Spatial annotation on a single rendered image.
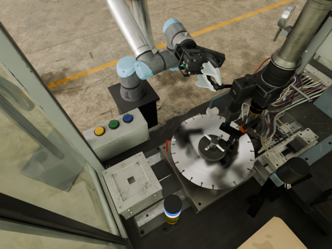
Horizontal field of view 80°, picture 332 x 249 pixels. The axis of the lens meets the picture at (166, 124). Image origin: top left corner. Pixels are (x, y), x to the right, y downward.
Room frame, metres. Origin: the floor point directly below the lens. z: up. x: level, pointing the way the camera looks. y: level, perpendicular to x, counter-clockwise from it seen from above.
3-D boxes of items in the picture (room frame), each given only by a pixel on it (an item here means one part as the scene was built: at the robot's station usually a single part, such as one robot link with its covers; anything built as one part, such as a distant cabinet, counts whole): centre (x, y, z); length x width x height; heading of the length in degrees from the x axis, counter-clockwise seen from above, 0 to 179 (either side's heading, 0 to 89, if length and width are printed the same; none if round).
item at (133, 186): (0.25, 0.14, 0.82); 0.18 x 0.18 x 0.15; 29
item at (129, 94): (0.85, 0.20, 0.80); 0.15 x 0.15 x 0.10
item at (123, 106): (0.85, 0.20, 0.37); 0.40 x 0.40 x 0.75; 29
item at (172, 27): (0.71, -0.05, 1.22); 0.11 x 0.08 x 0.09; 20
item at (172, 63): (0.70, -0.03, 1.12); 0.11 x 0.08 x 0.11; 123
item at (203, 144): (0.35, -0.18, 0.96); 0.11 x 0.11 x 0.03
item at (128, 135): (0.49, 0.23, 0.82); 0.28 x 0.11 x 0.15; 119
